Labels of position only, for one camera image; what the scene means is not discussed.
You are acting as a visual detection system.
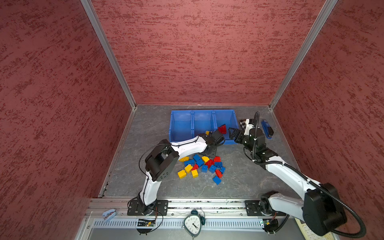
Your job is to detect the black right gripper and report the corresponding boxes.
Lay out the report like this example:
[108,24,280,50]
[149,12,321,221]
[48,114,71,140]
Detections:
[227,127,256,153]

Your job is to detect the red lego brick square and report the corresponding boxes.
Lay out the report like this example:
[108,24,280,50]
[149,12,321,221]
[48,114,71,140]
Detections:
[218,124,227,135]

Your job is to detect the yellow lego brick pile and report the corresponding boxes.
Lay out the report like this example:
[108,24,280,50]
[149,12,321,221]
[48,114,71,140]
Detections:
[202,156,210,163]

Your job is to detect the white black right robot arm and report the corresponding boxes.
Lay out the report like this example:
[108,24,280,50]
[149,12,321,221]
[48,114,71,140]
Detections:
[228,128,367,239]

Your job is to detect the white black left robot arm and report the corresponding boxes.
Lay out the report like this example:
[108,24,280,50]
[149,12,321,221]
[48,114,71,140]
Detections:
[138,130,225,215]

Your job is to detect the plaid glasses case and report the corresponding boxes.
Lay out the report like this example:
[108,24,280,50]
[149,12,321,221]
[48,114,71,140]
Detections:
[239,119,254,131]

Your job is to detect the blue right plastic bin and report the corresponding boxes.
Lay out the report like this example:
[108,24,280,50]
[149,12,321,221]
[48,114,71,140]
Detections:
[214,110,239,145]

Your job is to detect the blue plastic bin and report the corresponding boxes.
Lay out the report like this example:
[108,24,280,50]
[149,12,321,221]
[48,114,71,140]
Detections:
[169,110,194,142]
[194,110,217,137]
[214,110,239,145]

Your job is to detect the blue middle plastic bin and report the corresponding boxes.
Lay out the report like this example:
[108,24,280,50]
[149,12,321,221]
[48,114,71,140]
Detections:
[194,110,217,137]

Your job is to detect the blue stapler on table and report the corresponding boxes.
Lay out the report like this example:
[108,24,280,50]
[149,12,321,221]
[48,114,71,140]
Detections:
[261,120,274,139]

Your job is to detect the red lego brick lower right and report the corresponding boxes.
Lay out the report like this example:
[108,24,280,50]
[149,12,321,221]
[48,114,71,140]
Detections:
[215,169,223,179]

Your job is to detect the blue left plastic bin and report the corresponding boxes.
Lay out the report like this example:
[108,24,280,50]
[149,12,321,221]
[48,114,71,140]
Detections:
[169,110,194,142]

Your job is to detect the yellow lego brick small lower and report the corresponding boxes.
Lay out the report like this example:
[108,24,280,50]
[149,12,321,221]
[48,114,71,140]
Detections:
[191,170,199,178]

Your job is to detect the blue lego brick bottom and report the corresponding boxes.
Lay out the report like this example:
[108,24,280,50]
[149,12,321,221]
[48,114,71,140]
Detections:
[213,176,222,185]

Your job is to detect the white alarm clock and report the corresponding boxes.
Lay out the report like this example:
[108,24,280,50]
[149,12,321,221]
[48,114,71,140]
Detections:
[182,210,206,239]

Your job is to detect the yellow calculator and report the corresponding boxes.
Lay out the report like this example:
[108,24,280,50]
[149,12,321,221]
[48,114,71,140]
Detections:
[295,219,336,240]

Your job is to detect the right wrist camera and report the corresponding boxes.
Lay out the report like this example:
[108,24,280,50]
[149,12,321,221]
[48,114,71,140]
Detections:
[249,128,266,148]

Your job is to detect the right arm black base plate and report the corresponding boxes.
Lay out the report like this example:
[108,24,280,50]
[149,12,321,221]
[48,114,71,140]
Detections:
[245,200,286,218]

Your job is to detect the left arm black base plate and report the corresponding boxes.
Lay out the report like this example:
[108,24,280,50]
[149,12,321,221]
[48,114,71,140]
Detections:
[127,198,169,216]

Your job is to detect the blue stapler on rail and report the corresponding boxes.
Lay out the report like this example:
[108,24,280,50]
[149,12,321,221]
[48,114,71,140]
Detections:
[102,209,118,222]

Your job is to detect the aluminium front rail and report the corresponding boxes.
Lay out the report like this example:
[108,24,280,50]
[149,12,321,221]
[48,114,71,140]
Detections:
[75,197,268,240]

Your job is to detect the right aluminium corner post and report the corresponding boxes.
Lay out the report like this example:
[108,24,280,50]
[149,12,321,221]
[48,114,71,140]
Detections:
[269,0,338,111]

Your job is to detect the aluminium corner post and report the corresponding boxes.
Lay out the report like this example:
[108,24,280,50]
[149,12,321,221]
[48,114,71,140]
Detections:
[81,0,137,111]
[269,0,338,111]

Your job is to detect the left aluminium corner post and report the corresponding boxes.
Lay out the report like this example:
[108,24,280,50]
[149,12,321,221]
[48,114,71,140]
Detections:
[81,0,137,111]

